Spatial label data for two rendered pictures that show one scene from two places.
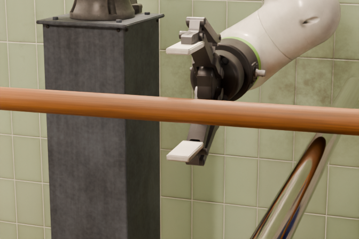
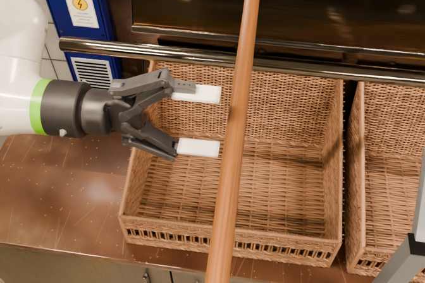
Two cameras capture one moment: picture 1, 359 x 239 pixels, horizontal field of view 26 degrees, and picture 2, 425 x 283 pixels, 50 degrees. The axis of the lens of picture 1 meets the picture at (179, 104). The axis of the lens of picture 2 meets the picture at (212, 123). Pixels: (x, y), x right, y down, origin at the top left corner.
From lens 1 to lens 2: 1.16 m
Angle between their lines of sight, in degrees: 86
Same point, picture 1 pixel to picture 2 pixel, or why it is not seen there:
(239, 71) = not seen: hidden behind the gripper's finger
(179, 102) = (243, 114)
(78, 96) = (235, 186)
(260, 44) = (37, 73)
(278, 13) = (29, 39)
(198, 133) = (167, 139)
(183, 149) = (202, 146)
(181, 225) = not seen: outside the picture
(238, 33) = (19, 83)
